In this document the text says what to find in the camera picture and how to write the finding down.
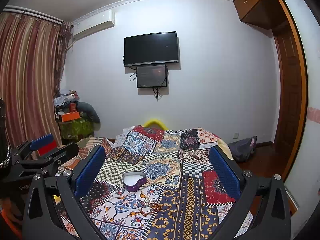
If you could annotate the colourful patchwork bedspread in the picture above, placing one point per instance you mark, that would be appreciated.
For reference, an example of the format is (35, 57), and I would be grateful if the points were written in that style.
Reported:
(183, 197)

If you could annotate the brown wooden door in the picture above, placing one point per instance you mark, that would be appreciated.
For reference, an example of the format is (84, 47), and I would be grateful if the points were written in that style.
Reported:
(293, 88)

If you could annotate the green patterned storage box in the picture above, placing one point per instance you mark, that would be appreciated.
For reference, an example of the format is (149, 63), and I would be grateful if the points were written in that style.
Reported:
(76, 129)

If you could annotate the dark bag on floor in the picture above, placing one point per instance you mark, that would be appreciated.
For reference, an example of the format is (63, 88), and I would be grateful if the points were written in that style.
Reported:
(242, 149)

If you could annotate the black wall television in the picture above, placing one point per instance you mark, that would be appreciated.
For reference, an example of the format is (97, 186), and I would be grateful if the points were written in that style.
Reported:
(151, 49)

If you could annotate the small dark wall monitor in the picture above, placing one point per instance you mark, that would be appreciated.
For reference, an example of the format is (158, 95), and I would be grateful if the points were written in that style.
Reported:
(153, 76)

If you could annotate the orange box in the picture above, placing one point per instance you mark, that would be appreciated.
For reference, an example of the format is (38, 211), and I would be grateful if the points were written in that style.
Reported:
(70, 116)

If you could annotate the wooden overhead cabinet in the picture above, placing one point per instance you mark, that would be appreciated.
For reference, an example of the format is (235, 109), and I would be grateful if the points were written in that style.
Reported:
(266, 14)

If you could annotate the brown patterned blanket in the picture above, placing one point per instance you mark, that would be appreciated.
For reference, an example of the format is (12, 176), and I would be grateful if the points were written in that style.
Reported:
(85, 146)

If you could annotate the purple heart-shaped tin box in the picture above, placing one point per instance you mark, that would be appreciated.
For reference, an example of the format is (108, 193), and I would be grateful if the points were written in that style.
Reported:
(132, 181)

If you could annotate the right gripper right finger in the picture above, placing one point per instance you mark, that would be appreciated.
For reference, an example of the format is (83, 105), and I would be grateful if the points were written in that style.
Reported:
(272, 220)

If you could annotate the red flat box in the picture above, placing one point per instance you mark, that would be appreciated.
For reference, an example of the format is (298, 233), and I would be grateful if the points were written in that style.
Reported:
(47, 148)

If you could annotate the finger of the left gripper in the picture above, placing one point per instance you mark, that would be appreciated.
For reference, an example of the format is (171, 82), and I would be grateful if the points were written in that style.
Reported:
(22, 151)
(50, 161)

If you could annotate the white wall air conditioner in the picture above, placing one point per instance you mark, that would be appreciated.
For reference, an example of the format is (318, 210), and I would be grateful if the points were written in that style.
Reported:
(86, 26)

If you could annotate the red striped curtain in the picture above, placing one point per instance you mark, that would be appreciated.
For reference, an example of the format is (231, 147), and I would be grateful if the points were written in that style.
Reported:
(33, 53)

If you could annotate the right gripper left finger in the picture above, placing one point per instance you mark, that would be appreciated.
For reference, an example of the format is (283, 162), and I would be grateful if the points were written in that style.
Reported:
(41, 218)

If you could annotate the yellow plush item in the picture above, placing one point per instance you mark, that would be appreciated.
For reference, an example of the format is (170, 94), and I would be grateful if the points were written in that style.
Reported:
(152, 123)

